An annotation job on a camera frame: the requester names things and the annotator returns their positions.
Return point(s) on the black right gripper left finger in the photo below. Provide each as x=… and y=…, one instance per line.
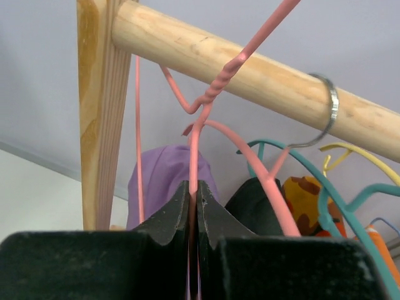
x=147, y=262

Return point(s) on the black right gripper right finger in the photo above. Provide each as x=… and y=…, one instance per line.
x=235, y=263

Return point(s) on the pink wire hanger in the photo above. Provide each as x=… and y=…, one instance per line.
x=204, y=103

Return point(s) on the black trousers on rack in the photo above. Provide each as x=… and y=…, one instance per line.
x=251, y=207

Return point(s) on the pink plastic hanger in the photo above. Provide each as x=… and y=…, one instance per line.
x=267, y=178

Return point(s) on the purple trousers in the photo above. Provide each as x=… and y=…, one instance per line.
x=163, y=170

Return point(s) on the orange patterned trousers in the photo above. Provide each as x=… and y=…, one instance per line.
x=301, y=196

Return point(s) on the teal plastic hanger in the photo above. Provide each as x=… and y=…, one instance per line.
x=347, y=210

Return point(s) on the bright orange trousers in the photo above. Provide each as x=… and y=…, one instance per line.
x=384, y=251

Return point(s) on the wooden clothes rack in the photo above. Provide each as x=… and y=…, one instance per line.
x=110, y=32

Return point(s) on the blue wire hanger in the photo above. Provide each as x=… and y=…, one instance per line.
x=387, y=223

